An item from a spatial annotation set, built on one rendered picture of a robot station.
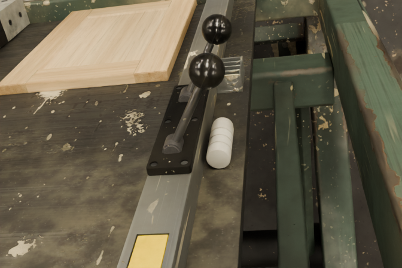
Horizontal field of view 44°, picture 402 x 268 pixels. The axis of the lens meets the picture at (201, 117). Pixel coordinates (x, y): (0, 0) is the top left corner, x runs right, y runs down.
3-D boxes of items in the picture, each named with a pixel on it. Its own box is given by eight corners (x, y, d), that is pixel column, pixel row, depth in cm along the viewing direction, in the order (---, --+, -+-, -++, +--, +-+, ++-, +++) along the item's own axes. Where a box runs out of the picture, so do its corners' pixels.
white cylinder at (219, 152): (231, 168, 60) (235, 133, 67) (228, 148, 59) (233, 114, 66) (207, 170, 61) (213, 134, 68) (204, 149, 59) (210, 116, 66)
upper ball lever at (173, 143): (188, 151, 60) (231, 54, 53) (183, 169, 56) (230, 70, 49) (157, 139, 59) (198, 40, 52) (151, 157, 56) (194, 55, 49)
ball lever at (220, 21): (199, 101, 70) (237, 16, 63) (195, 115, 67) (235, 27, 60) (173, 91, 69) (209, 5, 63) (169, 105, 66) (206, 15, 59)
